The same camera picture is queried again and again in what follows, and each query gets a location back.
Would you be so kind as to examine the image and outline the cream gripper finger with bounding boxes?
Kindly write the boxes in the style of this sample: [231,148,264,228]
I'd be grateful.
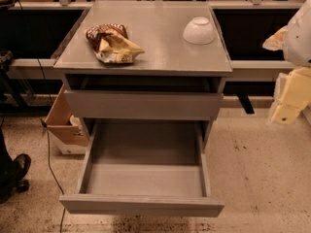
[262,26,287,51]

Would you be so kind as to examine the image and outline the grey drawer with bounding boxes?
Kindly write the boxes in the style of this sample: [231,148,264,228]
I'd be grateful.
[65,90,223,120]
[60,120,225,217]

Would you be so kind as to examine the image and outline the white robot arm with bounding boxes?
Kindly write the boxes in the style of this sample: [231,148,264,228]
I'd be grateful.
[262,0,311,125]

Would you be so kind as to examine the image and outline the grey drawer cabinet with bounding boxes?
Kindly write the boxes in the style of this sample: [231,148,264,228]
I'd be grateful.
[55,1,232,134]

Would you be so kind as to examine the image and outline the grey top drawer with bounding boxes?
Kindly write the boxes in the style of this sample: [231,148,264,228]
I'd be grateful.
[65,90,223,120]

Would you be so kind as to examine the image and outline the upturned white bowl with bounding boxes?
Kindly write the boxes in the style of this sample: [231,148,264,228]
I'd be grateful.
[183,17,215,45]

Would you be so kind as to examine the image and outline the crumpled brown chip bag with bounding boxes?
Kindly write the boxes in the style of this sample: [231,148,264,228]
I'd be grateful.
[84,23,145,64]

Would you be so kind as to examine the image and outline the cardboard box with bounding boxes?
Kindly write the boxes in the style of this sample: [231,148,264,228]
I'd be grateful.
[45,86,88,154]

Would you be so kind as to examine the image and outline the black shoe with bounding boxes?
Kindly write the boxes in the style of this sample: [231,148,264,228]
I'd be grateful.
[0,152,31,203]

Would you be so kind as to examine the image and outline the grey metal rail frame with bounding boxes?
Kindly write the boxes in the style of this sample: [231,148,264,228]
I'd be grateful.
[8,1,302,82]

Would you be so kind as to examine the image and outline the black floor cable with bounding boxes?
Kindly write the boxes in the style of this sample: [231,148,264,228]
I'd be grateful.
[36,58,67,233]

